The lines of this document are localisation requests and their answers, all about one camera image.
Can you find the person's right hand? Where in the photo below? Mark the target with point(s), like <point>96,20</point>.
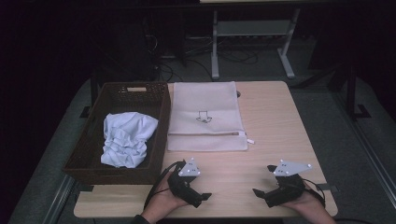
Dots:
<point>306,203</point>

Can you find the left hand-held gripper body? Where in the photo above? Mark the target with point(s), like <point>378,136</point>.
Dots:
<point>182,186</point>

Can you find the white shirt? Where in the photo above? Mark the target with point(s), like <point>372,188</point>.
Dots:
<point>127,140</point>

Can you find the aluminium floor rail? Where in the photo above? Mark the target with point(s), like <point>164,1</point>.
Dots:
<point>59,199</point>
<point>367,146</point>

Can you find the white metal desk frame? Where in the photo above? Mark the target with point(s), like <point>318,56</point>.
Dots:
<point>252,28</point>

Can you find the person's left hand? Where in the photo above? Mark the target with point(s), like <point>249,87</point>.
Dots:
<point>160,203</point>

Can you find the round table grommet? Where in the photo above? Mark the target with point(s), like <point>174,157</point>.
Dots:
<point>238,93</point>

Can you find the white mesh laundry bag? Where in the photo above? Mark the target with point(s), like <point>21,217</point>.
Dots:
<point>202,99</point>

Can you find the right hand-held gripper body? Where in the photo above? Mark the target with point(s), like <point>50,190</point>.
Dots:
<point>289,186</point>

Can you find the brown woven basket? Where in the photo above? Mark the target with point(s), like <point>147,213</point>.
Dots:
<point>93,146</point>

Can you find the black table leg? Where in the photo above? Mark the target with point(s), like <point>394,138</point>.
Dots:
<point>94,91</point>

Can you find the black metal stand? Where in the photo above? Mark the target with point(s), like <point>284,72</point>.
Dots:
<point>351,90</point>

